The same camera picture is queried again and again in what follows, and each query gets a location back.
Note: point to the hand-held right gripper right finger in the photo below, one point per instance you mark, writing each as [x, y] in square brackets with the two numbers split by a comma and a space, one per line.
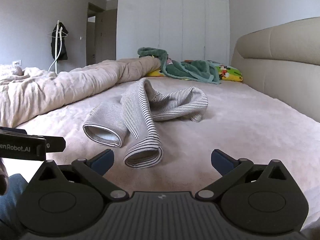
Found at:
[220, 161]

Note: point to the striped white shirt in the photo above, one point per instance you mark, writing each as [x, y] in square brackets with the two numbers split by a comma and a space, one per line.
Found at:
[140, 110]

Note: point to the brown door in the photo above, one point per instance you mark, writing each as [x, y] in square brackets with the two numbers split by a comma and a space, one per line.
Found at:
[105, 35]

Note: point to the pale pink bed sheet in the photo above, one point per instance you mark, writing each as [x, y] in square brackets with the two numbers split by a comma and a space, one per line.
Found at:
[225, 135]

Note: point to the green fleece blanket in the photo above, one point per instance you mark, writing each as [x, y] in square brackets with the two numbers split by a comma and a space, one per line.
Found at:
[180, 70]

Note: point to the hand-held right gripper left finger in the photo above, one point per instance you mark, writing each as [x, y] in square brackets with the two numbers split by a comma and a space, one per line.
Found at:
[103, 161]

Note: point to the person's left hand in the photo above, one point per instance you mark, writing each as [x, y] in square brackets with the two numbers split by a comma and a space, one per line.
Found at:
[3, 182]

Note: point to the white clothes hanger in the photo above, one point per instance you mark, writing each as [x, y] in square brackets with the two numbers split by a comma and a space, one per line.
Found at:
[65, 33]

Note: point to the yellow cartoon print pillow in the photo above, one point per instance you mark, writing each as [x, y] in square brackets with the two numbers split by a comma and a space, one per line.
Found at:
[230, 73]

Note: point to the black hanging garment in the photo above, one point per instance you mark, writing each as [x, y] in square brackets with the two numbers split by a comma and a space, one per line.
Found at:
[63, 50]

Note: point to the white wardrobe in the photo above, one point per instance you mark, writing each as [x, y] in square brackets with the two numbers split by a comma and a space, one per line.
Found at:
[175, 17]

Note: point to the beige duvet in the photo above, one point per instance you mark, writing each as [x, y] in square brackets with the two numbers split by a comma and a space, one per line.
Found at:
[50, 87]

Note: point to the white printed pillow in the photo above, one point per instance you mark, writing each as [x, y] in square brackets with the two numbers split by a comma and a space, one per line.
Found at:
[8, 70]

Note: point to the person's leg in jeans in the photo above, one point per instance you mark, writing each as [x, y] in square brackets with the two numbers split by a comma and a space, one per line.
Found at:
[11, 205]

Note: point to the beige padded headboard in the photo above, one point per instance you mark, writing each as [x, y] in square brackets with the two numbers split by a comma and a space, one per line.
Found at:
[280, 62]

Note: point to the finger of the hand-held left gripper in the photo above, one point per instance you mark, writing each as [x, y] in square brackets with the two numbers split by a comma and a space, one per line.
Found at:
[56, 144]

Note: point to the white wall socket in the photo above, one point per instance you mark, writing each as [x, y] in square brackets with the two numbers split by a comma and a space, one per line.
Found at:
[16, 62]

